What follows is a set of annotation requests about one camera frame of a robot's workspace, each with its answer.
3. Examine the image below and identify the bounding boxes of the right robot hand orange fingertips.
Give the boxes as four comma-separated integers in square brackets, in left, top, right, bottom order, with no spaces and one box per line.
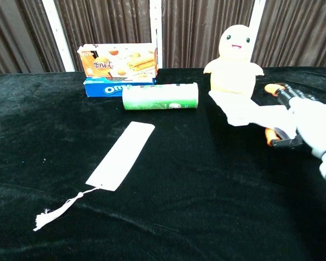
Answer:
[264,82,326,159]

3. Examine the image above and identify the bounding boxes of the white cloth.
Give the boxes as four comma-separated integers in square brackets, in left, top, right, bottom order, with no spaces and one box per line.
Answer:
[205,90,298,175]

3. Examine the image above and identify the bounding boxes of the brown pleated curtain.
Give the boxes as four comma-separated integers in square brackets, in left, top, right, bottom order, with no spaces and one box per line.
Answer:
[250,0,326,69]
[53,0,153,72]
[0,0,66,77]
[161,0,255,69]

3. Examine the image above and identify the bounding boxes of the yellow plush doll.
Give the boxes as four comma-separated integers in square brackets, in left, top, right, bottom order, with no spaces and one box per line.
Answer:
[203,23,265,96]

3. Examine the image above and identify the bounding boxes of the green cylindrical snack can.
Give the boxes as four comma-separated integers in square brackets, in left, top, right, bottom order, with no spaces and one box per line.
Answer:
[121,82,199,111]

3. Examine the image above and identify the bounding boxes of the white bookmark with tassel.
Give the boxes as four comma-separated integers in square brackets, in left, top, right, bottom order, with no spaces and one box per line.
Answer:
[33,121,156,232]

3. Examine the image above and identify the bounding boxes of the orange egg roll biscuit box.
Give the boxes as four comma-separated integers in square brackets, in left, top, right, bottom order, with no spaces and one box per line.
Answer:
[77,43,159,80]

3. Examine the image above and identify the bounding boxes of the black velvet tablecloth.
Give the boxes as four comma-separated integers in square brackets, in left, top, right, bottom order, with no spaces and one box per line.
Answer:
[0,66,326,261]

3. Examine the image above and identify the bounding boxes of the blue Oreo cookie box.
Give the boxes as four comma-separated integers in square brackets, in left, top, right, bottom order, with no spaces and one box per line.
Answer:
[83,77,157,98]

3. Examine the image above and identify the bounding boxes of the white frame post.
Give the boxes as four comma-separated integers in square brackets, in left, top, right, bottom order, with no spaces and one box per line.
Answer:
[248,0,267,35]
[41,0,76,72]
[149,0,164,69]

